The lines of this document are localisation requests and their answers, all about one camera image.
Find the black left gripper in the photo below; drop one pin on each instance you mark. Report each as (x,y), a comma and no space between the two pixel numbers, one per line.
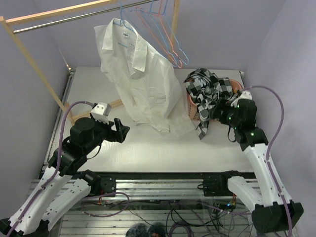
(115,135)

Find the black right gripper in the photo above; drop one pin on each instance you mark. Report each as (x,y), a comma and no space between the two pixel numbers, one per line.
(223,105)

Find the black white plaid shirt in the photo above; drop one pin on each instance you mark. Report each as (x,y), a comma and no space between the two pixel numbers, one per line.
(205,89)

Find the blue wire hanger white shirt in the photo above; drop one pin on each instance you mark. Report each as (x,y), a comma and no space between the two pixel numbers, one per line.
(125,29)

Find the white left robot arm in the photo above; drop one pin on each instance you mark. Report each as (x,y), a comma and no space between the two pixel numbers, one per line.
(44,207)

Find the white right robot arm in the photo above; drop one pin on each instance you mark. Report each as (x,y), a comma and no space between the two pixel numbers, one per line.
(271,208)

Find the white shirt paper tag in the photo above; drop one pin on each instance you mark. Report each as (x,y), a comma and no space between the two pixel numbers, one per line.
(130,52)

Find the pink laundry basket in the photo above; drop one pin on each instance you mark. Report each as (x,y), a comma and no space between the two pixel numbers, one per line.
(192,107)

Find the wooden clothes rack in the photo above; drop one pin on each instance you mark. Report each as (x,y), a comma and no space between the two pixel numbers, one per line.
(8,23)

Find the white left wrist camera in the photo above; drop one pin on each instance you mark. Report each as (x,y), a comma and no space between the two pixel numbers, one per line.
(100,112)

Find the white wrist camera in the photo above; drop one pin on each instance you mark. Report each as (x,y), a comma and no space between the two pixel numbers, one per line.
(100,112)
(245,94)

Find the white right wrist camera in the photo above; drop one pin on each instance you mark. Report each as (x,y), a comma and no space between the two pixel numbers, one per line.
(245,94)

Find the blue empty wire hanger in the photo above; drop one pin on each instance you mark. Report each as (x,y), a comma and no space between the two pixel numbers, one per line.
(172,45)

